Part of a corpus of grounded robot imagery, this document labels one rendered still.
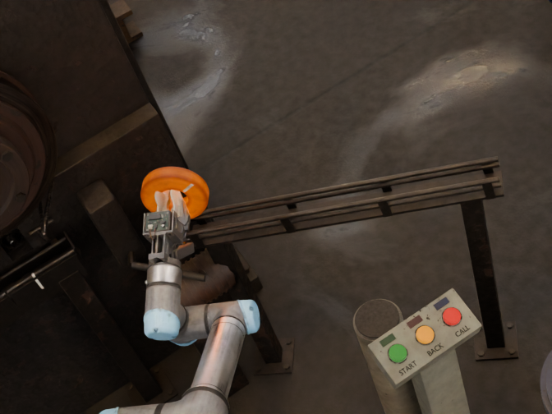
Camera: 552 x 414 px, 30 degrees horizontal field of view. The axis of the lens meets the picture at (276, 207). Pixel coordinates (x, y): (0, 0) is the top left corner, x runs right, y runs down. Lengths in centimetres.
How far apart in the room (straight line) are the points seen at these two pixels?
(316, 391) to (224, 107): 130
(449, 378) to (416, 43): 172
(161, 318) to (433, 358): 61
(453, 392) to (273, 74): 177
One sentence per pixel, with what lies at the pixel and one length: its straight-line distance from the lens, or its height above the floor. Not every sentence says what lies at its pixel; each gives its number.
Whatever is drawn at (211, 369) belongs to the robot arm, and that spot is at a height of 91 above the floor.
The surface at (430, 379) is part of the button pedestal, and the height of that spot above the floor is 48.
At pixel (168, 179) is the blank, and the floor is 97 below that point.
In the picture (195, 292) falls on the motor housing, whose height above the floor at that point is 50.
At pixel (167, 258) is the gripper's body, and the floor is 93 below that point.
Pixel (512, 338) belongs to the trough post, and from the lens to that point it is 299.
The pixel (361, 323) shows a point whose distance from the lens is 246.
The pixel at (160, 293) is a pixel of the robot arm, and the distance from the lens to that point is 217.
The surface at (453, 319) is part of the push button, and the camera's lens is 232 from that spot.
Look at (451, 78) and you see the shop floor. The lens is 369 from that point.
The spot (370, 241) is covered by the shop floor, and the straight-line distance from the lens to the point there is 326.
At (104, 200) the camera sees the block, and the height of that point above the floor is 80.
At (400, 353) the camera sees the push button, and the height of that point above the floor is 61.
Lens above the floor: 256
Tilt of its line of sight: 48 degrees down
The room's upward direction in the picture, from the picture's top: 22 degrees counter-clockwise
